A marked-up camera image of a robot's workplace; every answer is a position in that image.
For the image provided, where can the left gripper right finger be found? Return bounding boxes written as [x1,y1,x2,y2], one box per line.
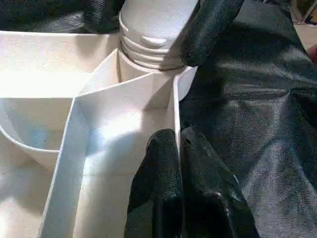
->
[180,127,259,238]

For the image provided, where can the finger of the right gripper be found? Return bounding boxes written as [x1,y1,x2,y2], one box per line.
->
[180,0,246,68]
[83,0,125,34]

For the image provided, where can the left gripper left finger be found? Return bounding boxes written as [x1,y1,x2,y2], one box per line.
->
[124,129,185,238]

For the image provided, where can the white plastic table leg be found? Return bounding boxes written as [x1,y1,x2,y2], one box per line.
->
[118,0,202,71]

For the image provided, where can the white plastic table top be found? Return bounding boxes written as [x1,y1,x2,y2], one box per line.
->
[0,29,199,238]

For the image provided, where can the black work mat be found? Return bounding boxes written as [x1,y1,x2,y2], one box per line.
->
[0,0,317,238]

